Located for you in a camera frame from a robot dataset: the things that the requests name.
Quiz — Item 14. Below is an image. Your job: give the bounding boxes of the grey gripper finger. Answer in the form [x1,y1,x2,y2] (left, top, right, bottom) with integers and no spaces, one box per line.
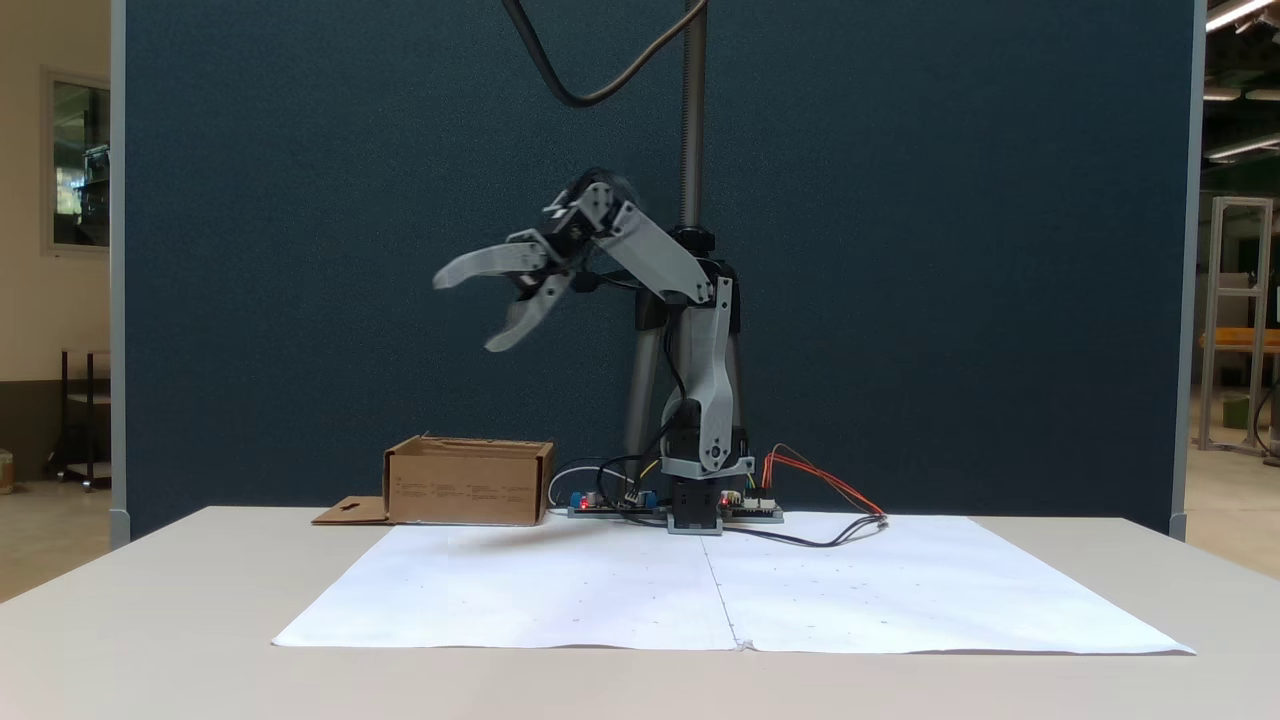
[484,271,574,354]
[432,238,550,292]

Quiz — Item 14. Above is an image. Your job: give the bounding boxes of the dark blue partition panel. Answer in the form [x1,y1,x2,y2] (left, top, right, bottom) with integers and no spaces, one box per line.
[110,0,1207,546]

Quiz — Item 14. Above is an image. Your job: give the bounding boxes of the brown cardboard box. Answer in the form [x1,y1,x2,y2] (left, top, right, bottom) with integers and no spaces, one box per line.
[312,433,556,528]

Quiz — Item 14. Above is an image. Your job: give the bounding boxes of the blue circuit board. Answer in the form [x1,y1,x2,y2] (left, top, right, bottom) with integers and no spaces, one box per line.
[568,489,663,518]

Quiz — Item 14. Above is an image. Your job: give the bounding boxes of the white paper sheet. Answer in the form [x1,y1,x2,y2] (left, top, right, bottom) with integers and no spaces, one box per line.
[272,512,1197,657]

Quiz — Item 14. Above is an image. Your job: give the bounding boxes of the circuit board with red LED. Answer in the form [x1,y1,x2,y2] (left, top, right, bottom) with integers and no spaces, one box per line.
[721,489,785,524]

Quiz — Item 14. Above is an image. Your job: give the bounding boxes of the black cart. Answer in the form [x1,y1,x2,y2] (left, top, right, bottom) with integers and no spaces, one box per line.
[57,347,112,492]

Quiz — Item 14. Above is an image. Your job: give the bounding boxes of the ceiling light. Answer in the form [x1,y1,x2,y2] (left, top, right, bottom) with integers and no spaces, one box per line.
[1205,0,1280,33]
[1204,133,1280,163]

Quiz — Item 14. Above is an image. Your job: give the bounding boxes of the orange table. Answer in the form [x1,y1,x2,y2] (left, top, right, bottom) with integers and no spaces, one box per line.
[1199,329,1280,354]

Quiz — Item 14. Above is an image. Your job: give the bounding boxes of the thick grey cable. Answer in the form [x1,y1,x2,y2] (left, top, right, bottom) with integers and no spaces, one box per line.
[502,0,710,109]

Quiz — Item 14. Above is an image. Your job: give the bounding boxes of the camera stand with metal pole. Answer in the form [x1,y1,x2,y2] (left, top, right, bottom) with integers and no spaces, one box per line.
[569,0,746,471]

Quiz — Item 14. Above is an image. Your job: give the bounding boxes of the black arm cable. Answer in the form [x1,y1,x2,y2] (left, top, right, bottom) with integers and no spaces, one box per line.
[596,396,693,513]
[662,318,693,403]

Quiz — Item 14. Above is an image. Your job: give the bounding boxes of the white cable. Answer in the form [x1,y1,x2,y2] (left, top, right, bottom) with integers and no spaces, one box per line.
[547,464,603,509]

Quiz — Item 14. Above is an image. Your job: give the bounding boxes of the orange wires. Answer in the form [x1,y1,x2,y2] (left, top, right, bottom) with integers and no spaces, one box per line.
[762,446,888,520]

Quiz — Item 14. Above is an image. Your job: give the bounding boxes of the black cable on table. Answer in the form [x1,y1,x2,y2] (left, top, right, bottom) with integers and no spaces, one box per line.
[724,514,890,550]

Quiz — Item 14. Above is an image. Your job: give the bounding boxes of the window with grey frame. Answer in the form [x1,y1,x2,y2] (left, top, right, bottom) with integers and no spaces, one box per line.
[41,68,112,257]

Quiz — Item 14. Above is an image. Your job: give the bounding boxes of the aluminium frame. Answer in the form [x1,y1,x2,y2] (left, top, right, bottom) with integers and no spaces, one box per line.
[1197,195,1277,454]

